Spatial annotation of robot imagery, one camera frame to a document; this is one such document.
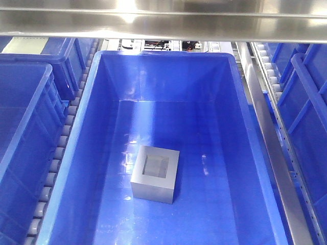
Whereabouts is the blue bin far right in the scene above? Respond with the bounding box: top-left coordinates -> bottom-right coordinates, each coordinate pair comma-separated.
264,43 -> 326,239

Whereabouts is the blue bin near left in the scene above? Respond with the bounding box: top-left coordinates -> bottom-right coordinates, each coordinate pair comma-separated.
1,61 -> 67,244

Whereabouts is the blue bin with paper label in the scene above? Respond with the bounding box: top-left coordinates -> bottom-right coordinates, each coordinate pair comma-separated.
1,36 -> 99,101

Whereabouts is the right white roller track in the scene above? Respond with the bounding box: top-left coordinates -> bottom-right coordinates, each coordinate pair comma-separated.
252,42 -> 283,102

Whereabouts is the left white roller track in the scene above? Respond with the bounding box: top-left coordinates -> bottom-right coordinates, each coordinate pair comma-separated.
24,39 -> 102,244

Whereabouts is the white roller track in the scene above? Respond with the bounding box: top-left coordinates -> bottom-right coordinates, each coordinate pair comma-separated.
252,42 -> 283,102
24,39 -> 102,244

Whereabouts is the steel divider rail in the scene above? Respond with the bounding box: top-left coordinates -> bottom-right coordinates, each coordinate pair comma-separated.
236,42 -> 326,244

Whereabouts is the steel shelf top beam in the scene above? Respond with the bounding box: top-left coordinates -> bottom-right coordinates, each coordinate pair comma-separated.
1,1 -> 326,43

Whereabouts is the gray hollow square base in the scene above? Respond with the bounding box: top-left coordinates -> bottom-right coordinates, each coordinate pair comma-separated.
130,145 -> 179,204

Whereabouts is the large blue target bin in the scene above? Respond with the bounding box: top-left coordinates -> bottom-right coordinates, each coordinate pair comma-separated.
37,51 -> 288,244

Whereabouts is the black sensor device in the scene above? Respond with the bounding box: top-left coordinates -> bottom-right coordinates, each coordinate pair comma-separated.
182,41 -> 202,52

